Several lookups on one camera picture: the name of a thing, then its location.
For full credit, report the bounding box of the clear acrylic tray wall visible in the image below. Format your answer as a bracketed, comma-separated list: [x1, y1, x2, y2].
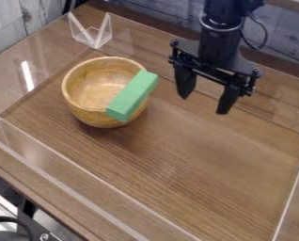
[0, 116, 200, 241]

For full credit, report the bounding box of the wooden bowl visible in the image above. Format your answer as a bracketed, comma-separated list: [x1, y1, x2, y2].
[61, 56, 150, 129]

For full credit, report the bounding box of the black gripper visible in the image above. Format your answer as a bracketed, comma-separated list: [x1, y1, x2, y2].
[168, 39, 262, 115]

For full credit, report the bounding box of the green rectangular block stick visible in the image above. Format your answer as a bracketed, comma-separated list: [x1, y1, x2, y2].
[106, 71, 159, 122]

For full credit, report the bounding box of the black table leg bracket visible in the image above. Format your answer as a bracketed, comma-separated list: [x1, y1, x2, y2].
[17, 200, 68, 241]

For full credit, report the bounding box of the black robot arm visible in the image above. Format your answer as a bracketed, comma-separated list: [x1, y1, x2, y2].
[168, 0, 266, 115]

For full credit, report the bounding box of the black cable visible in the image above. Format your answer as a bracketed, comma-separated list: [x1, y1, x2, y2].
[0, 216, 20, 230]

